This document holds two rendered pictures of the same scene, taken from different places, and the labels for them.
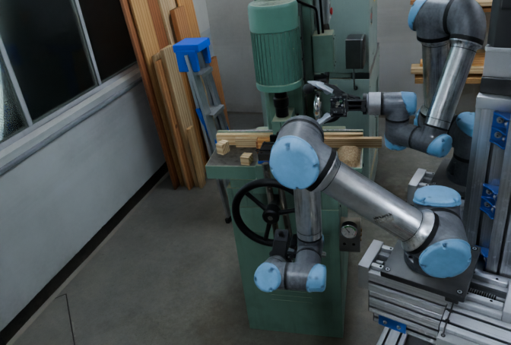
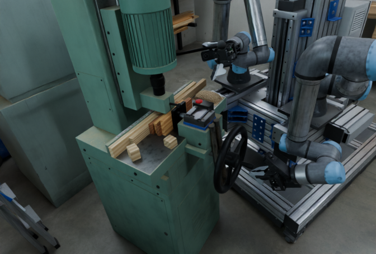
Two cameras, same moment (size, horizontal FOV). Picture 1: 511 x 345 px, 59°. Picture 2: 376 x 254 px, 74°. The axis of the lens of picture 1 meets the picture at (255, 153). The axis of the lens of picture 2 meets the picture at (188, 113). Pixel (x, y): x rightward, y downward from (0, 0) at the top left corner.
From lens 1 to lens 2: 1.43 m
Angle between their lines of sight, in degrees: 60
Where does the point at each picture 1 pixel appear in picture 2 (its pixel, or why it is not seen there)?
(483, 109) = (297, 19)
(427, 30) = not seen: outside the picture
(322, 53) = not seen: hidden behind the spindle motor
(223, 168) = (163, 163)
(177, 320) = not seen: outside the picture
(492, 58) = not seen: outside the picture
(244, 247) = (179, 220)
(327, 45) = not seen: hidden behind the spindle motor
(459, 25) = not seen: outside the picture
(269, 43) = (165, 20)
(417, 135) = (260, 54)
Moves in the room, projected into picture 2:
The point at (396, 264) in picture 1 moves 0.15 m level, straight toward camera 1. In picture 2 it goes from (313, 120) to (349, 130)
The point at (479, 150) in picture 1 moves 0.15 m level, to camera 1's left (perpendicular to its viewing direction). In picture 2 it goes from (294, 44) to (296, 55)
